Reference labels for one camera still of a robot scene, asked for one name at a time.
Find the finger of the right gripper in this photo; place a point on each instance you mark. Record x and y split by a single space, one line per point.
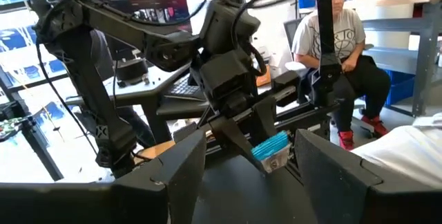
235 137
266 120

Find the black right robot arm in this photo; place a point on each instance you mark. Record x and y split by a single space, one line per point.
114 27

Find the gray office chair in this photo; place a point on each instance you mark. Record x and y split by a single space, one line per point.
290 34

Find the black round device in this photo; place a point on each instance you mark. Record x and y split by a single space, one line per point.
131 72

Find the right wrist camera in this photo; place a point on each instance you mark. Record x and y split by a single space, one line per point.
236 103

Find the dark laptop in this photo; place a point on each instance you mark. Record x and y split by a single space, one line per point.
183 89

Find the orange brown box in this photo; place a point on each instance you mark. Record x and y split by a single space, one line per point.
264 79

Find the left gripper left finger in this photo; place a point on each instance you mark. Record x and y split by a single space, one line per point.
172 182

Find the gray metal shelf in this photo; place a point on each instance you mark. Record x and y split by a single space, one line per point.
424 61

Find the black frame strut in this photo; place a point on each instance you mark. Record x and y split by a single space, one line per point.
326 27

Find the green patterned device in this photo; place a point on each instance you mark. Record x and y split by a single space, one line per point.
14 125

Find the blue white candy wrapper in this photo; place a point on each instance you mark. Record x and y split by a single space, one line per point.
271 146

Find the white fabric object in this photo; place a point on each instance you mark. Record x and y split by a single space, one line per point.
407 151

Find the gray desk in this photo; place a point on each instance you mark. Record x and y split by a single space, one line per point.
152 82

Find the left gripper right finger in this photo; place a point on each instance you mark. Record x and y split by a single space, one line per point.
331 182

